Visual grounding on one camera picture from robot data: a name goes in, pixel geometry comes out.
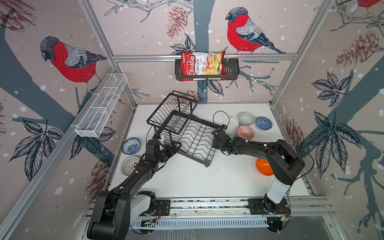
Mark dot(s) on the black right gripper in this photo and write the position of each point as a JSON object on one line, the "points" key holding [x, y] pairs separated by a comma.
{"points": [[213, 144]]}

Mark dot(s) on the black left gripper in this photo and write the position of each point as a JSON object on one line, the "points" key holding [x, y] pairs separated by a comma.
{"points": [[173, 150]]}

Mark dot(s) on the orange patterned ceramic bowl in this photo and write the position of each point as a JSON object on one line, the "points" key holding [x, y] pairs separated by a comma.
{"points": [[245, 132]]}

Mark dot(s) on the black wire dish rack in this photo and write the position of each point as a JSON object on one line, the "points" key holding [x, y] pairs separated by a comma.
{"points": [[175, 122]]}

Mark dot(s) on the blue triangle patterned bowl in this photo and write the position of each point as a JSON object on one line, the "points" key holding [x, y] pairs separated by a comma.
{"points": [[263, 123]]}

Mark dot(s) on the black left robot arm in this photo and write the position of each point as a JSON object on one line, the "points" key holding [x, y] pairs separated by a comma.
{"points": [[115, 210]]}

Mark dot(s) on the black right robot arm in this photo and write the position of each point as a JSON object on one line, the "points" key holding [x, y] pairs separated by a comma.
{"points": [[285, 162]]}

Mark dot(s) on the green patterned ceramic bowl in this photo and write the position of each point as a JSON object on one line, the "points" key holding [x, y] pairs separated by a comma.
{"points": [[246, 119]]}

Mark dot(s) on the blue floral ceramic bowl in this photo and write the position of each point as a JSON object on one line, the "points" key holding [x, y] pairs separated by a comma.
{"points": [[130, 146]]}

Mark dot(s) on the white perforated strainer bowl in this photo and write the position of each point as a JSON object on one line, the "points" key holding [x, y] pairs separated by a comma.
{"points": [[129, 164]]}

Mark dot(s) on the orange plastic bowl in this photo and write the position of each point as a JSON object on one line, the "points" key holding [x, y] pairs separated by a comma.
{"points": [[264, 167]]}

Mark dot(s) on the red cassava chips bag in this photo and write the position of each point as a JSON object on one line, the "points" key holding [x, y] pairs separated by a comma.
{"points": [[201, 64]]}

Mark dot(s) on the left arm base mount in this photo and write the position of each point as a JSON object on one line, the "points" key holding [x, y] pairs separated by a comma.
{"points": [[159, 207]]}

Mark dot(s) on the black wall shelf basket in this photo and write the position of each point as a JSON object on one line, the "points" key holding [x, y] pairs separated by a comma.
{"points": [[230, 66]]}

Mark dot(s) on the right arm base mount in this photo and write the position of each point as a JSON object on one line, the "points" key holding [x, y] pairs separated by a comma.
{"points": [[260, 206]]}

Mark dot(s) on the white wire mesh shelf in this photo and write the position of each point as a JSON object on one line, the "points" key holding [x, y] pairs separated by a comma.
{"points": [[99, 112]]}

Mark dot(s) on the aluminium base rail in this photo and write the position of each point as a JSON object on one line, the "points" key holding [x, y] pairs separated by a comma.
{"points": [[304, 206]]}

